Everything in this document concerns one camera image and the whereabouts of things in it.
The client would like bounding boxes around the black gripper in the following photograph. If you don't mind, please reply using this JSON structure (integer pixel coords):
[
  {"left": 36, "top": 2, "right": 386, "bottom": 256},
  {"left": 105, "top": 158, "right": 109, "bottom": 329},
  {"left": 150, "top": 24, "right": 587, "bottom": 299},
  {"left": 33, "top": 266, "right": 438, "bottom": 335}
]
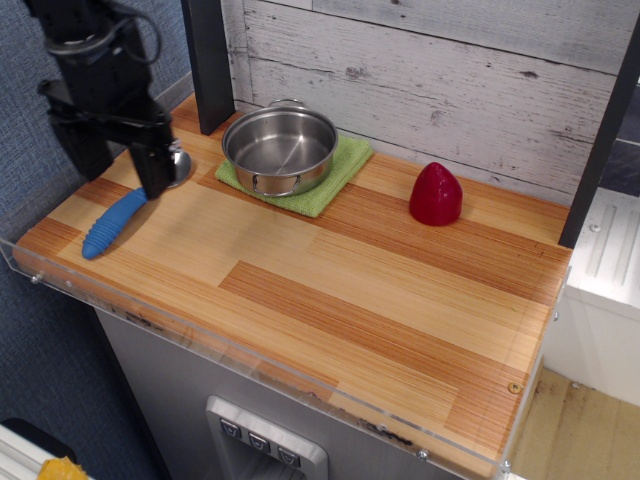
[{"left": 38, "top": 39, "right": 183, "bottom": 200}]

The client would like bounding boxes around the blue handled metal spoon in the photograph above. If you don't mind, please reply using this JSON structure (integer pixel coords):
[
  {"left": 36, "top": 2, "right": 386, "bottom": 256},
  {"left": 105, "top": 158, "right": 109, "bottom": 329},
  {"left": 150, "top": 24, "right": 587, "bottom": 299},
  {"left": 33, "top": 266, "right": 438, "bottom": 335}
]
[{"left": 81, "top": 148, "right": 192, "bottom": 260}]

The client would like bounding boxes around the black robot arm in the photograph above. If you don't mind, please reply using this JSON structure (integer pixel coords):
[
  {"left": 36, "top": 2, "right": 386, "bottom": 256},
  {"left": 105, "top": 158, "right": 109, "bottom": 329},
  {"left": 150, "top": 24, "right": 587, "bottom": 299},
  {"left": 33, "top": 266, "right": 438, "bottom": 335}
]
[{"left": 26, "top": 1, "right": 176, "bottom": 199}]

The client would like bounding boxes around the stainless steel pot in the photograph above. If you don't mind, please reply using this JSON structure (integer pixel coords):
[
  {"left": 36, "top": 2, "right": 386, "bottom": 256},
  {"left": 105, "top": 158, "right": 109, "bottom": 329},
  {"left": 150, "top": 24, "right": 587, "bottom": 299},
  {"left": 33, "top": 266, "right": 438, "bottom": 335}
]
[{"left": 222, "top": 100, "right": 339, "bottom": 198}]

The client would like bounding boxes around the green folded cloth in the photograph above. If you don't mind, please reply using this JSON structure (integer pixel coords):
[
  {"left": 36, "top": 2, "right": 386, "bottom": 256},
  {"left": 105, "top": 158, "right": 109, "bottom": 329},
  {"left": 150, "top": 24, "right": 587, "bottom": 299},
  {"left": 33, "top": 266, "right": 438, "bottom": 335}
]
[{"left": 215, "top": 135, "right": 373, "bottom": 218}]

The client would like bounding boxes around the grey toy fridge cabinet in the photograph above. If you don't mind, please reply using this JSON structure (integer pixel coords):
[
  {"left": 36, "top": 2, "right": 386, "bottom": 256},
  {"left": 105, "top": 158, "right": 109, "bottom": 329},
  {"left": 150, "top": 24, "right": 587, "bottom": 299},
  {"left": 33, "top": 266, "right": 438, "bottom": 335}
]
[{"left": 97, "top": 312, "right": 452, "bottom": 479}]

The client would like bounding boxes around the silver dispenser button panel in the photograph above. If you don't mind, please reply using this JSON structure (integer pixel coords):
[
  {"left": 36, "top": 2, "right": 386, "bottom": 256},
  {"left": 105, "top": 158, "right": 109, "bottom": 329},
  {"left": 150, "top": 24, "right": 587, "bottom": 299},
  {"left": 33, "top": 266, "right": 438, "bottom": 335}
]
[{"left": 206, "top": 396, "right": 329, "bottom": 479}]

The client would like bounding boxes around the red strawberry shaped toy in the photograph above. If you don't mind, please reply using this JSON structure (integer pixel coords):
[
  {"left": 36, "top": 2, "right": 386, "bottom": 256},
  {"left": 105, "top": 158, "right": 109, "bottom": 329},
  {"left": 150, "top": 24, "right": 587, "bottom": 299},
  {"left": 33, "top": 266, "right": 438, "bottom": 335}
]
[{"left": 409, "top": 162, "right": 463, "bottom": 226}]

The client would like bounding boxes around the clear acrylic table guard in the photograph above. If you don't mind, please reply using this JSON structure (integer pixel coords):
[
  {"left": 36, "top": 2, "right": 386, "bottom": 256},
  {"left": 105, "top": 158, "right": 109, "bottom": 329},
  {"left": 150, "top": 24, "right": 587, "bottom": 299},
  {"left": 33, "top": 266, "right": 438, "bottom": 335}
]
[{"left": 9, "top": 99, "right": 569, "bottom": 479}]

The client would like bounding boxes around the white side cabinet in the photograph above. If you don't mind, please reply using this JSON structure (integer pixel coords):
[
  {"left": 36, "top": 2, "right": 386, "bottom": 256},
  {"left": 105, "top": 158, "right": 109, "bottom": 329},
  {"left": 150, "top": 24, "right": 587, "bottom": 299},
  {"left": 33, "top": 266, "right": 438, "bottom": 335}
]
[{"left": 541, "top": 188, "right": 639, "bottom": 405}]

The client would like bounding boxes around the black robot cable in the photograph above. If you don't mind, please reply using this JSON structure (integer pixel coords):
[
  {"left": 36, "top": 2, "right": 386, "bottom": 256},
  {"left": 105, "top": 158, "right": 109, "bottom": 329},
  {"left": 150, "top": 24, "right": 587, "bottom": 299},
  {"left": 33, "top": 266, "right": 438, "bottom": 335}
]
[{"left": 107, "top": 4, "right": 163, "bottom": 66}]

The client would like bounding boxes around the dark left frame post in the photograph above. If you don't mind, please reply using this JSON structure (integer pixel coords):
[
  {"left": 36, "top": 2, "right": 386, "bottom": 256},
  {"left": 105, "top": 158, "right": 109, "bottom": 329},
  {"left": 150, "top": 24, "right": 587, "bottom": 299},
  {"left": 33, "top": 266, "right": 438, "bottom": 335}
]
[{"left": 181, "top": 0, "right": 236, "bottom": 135}]

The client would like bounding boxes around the dark frame post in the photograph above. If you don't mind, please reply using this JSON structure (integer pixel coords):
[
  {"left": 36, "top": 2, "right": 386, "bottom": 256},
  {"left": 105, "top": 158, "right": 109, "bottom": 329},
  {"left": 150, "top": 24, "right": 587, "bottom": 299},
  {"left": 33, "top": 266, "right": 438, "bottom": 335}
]
[
  {"left": 557, "top": 0, "right": 640, "bottom": 249},
  {"left": 181, "top": 0, "right": 236, "bottom": 135}
]

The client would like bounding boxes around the dark right frame post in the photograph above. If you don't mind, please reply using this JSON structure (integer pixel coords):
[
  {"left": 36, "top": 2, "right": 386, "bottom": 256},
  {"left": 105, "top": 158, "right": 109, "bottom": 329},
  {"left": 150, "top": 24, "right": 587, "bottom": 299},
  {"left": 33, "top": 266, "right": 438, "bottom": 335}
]
[{"left": 557, "top": 0, "right": 640, "bottom": 249}]

